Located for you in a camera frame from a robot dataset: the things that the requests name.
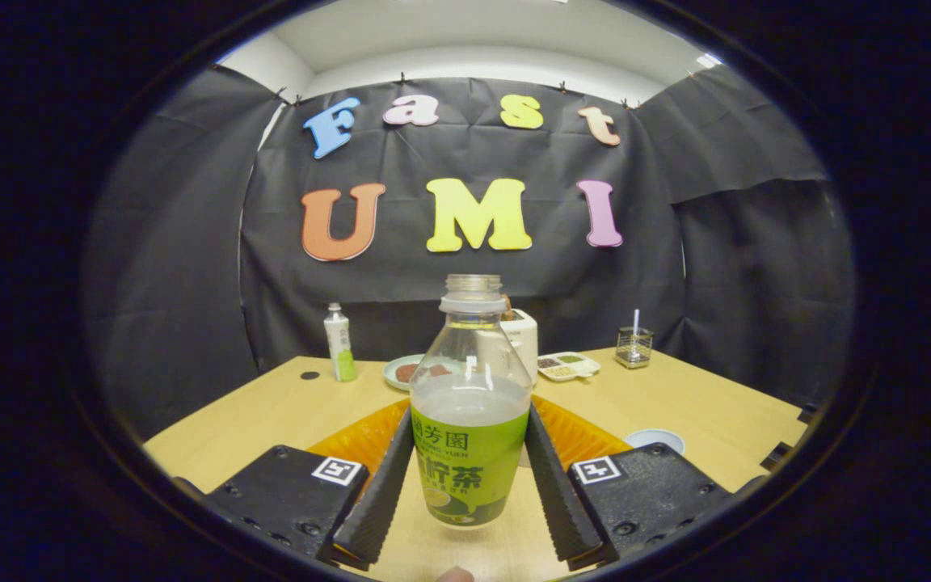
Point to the brown meat slice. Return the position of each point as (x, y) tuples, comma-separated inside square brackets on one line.
[(440, 370), (406, 373)]

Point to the white straw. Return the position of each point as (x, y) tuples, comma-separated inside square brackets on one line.
[(636, 319)]

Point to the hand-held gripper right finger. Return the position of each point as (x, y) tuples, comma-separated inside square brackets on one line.
[(558, 501)]

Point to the small ceiling light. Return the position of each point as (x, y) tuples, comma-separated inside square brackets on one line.
[(708, 61)]

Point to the white toaster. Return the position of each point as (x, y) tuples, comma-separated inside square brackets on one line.
[(525, 339)]

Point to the white divided snack tray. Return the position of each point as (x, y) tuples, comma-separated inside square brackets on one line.
[(570, 372)]

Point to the wooden table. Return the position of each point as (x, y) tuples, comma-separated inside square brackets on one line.
[(255, 420)]

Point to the light blue cup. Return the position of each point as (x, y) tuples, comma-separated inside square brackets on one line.
[(655, 440)]

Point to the green label juice bottle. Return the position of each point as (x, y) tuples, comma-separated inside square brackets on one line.
[(469, 477)]

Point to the clear glass tumbler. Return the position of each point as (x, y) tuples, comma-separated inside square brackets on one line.
[(634, 352)]

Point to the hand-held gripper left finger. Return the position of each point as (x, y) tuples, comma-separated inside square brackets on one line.
[(381, 501)]

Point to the white green tube bottle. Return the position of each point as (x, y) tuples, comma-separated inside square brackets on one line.
[(340, 347)]

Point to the brown toast slice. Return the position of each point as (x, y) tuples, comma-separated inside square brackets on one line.
[(507, 308)]

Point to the pale green plate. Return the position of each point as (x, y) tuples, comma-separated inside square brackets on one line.
[(389, 373)]

